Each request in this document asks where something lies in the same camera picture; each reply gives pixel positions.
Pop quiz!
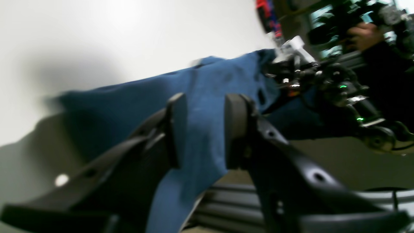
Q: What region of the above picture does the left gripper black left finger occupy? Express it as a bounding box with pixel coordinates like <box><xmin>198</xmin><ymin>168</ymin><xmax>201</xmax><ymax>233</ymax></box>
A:
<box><xmin>1</xmin><ymin>93</ymin><xmax>187</xmax><ymax>233</ymax></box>

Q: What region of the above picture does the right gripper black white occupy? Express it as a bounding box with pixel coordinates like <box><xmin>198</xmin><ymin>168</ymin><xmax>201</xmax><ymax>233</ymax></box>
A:
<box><xmin>264</xmin><ymin>55</ymin><xmax>323</xmax><ymax>97</ymax></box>

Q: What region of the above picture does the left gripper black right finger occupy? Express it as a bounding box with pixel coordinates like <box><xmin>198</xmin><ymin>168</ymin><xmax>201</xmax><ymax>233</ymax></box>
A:
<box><xmin>225</xmin><ymin>93</ymin><xmax>411</xmax><ymax>233</ymax></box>

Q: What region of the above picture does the dark blue T-shirt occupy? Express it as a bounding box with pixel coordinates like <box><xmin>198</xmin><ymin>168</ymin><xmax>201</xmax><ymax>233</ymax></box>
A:
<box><xmin>55</xmin><ymin>49</ymin><xmax>327</xmax><ymax>233</ymax></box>

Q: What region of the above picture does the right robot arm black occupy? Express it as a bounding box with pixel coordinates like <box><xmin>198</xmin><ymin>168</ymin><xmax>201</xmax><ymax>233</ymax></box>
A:
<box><xmin>264</xmin><ymin>55</ymin><xmax>413</xmax><ymax>154</ymax></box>

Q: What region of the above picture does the person hand at edge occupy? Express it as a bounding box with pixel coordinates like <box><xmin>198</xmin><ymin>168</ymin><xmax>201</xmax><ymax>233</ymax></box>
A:
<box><xmin>345</xmin><ymin>22</ymin><xmax>385</xmax><ymax>51</ymax></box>

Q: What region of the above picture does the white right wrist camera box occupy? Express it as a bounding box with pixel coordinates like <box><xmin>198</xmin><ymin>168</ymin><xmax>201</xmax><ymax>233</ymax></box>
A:
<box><xmin>273</xmin><ymin>36</ymin><xmax>316</xmax><ymax>64</ymax></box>

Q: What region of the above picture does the aluminium frame rail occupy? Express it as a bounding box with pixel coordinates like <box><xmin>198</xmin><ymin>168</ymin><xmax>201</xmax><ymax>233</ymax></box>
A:
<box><xmin>188</xmin><ymin>184</ymin><xmax>413</xmax><ymax>233</ymax></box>

